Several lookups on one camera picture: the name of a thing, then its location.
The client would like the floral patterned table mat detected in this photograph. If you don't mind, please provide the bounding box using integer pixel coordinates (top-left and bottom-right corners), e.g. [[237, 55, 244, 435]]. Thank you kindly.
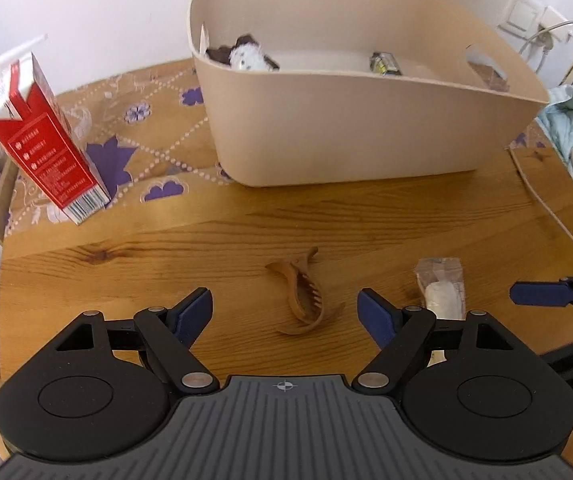
[[4, 57, 550, 238]]

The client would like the wooden desk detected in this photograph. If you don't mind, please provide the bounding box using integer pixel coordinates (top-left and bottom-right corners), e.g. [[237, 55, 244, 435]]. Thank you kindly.
[[0, 145, 573, 476]]

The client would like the clear white packet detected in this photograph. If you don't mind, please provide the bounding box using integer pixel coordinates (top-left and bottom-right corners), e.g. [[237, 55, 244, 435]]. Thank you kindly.
[[413, 257, 466, 366]]

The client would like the beige plastic storage bin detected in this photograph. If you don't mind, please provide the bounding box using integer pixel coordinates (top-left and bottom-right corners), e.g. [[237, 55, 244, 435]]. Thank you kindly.
[[188, 0, 550, 188]]

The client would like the light blue blanket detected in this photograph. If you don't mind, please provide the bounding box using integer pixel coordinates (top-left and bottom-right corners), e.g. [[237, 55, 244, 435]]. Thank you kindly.
[[537, 85, 573, 251]]

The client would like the black charger cube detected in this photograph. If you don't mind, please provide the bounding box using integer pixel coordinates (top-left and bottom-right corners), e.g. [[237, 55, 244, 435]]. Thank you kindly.
[[369, 51, 401, 76]]

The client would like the white wall socket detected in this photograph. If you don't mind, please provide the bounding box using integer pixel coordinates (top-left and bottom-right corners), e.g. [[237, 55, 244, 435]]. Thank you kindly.
[[499, 0, 545, 36]]

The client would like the dark striped hair bow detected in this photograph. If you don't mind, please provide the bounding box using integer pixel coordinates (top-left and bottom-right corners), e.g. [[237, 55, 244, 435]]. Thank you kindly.
[[205, 34, 280, 72]]

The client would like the red and white milk carton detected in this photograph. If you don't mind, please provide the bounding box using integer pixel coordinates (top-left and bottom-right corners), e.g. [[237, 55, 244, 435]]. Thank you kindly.
[[0, 34, 108, 226]]

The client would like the white plug adapter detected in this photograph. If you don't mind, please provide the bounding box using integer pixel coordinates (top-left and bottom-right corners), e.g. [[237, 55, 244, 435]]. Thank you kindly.
[[537, 6, 573, 46]]

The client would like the brown hair claw clip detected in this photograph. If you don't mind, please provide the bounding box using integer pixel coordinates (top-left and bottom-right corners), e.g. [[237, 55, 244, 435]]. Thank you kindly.
[[265, 246, 345, 337]]

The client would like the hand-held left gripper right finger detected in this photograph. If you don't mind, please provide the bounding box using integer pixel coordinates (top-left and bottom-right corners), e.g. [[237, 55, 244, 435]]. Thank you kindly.
[[354, 287, 517, 395]]

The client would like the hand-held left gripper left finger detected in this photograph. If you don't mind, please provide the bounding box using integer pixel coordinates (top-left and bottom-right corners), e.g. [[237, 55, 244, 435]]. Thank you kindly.
[[54, 287, 220, 395]]

